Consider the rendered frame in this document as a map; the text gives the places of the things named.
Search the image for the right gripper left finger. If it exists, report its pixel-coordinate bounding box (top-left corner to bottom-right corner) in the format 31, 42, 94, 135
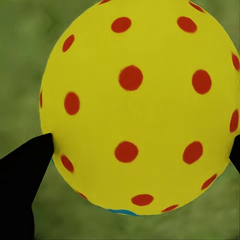
0, 133, 54, 240

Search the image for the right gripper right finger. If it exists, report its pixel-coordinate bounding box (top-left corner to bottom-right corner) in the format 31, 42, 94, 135
229, 135, 240, 173

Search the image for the easter egg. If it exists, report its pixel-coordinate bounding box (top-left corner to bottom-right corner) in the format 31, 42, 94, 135
39, 0, 240, 217

